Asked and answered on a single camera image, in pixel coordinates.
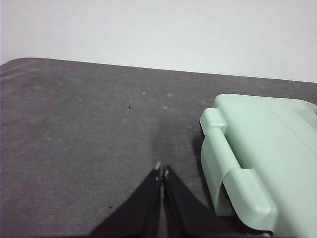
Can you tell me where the mint green griddle cover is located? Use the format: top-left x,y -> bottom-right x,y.
199,93 -> 317,238

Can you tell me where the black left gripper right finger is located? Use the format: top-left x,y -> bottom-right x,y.
162,165 -> 238,236

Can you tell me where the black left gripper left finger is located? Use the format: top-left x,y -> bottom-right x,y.
89,162 -> 161,236

